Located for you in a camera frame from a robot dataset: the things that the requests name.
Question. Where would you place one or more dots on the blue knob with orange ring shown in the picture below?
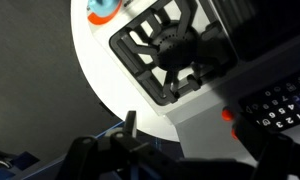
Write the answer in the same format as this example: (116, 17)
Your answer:
(102, 11)

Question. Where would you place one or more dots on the small red button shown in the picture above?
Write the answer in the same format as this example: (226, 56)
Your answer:
(233, 133)
(227, 114)

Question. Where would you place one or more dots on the grey toy stove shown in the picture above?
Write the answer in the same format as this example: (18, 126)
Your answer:
(265, 36)

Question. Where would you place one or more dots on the black keypad display panel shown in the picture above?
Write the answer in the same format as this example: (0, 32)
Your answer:
(275, 107)

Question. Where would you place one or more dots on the lower small red button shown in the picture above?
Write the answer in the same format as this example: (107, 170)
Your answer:
(233, 133)

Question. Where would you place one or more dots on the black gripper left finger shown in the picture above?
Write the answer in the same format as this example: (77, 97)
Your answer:
(118, 152)

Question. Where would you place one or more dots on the black stove burner grate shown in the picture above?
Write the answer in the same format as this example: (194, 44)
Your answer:
(173, 48)

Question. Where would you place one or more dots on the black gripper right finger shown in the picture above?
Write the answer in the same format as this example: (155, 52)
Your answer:
(277, 155)

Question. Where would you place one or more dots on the upper small red button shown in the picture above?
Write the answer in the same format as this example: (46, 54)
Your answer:
(227, 114)

